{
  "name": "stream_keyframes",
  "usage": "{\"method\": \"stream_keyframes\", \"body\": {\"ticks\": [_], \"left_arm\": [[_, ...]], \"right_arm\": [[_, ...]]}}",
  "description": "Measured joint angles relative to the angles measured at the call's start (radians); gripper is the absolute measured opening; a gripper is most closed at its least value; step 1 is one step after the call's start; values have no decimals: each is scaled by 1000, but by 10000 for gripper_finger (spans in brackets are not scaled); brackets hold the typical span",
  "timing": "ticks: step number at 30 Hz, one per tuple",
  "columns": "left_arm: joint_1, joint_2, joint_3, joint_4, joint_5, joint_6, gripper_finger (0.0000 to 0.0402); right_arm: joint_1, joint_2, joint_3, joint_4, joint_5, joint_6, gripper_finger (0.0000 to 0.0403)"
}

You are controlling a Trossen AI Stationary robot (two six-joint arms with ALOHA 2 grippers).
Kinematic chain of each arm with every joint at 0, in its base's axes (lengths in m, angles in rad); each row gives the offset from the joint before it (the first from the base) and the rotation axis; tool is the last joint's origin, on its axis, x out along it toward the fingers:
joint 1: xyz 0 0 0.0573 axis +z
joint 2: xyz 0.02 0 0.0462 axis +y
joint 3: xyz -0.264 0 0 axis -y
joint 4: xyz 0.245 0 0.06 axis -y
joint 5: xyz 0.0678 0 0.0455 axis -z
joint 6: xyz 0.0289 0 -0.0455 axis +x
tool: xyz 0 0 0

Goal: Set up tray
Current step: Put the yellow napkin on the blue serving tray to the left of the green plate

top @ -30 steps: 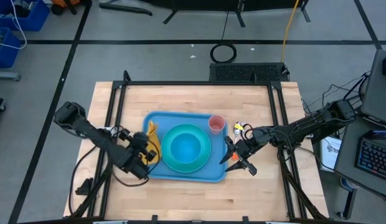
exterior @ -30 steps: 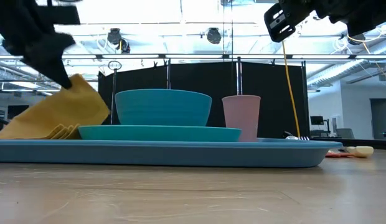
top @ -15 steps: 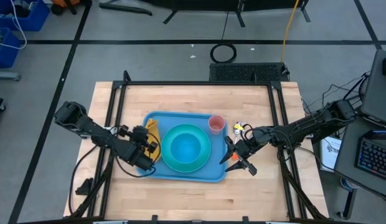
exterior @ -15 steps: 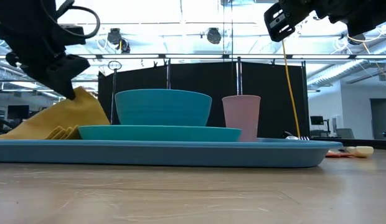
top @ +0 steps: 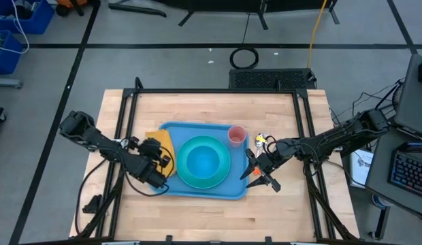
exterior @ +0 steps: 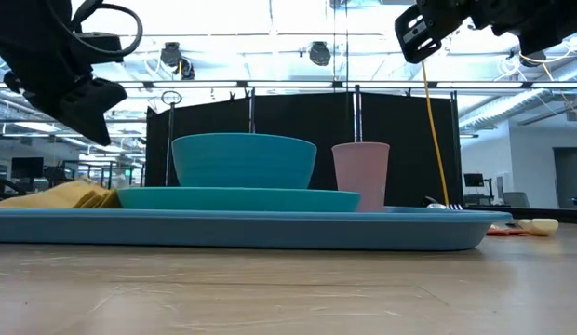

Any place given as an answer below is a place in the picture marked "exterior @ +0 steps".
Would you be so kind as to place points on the yellow cloth napkin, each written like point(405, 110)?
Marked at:
point(51, 197)

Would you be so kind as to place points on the pink plastic cup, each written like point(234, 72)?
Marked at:
point(360, 167)

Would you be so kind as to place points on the blue round bowl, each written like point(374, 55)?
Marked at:
point(244, 160)

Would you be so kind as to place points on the teal round plate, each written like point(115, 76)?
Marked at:
point(237, 200)

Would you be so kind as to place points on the light blue plastic tray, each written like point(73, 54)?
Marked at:
point(223, 230)

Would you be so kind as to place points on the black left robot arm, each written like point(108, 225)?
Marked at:
point(23, 37)

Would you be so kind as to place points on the black computer monitor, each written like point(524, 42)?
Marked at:
point(27, 167)
point(473, 180)

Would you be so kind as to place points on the black partition screen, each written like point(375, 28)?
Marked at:
point(400, 163)

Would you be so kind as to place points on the long horizontal light bar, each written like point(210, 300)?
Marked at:
point(288, 84)

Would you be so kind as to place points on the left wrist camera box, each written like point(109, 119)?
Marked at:
point(97, 46)

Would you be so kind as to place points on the black aluminium table frame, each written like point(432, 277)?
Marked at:
point(549, 214)

